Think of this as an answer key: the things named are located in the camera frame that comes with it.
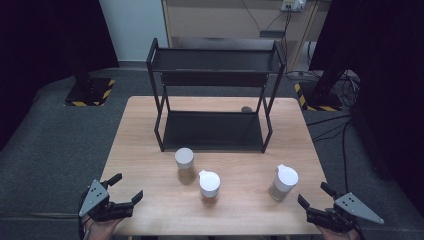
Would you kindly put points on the person's right hand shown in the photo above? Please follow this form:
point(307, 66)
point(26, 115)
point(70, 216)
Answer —
point(340, 236)

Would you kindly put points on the white-lidded jar of brown powder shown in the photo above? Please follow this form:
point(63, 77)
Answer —
point(286, 176)

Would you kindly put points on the small grey round cap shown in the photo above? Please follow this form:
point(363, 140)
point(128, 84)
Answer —
point(246, 109)

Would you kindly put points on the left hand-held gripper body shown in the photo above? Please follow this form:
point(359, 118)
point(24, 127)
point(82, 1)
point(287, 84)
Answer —
point(96, 200)

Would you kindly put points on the black metal two-tier rack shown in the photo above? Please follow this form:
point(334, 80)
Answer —
point(213, 131)

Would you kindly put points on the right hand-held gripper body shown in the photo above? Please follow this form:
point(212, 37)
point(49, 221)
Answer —
point(353, 206)

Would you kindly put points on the person's left hand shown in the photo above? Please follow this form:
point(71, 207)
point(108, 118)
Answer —
point(100, 230)

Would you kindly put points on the white-lidded jar of orange powder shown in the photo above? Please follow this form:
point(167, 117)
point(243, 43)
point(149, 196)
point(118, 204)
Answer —
point(209, 182)

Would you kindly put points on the black stand with striped base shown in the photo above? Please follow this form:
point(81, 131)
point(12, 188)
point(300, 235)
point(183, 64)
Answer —
point(90, 93)
point(321, 100)

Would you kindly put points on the white power strip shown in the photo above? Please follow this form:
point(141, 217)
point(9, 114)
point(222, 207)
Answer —
point(293, 5)

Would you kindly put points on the black curtain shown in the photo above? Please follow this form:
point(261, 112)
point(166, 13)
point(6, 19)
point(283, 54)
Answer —
point(386, 66)
point(40, 40)

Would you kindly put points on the grey-lidded jar of tan powder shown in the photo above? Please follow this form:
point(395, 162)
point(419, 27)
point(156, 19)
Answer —
point(184, 158)

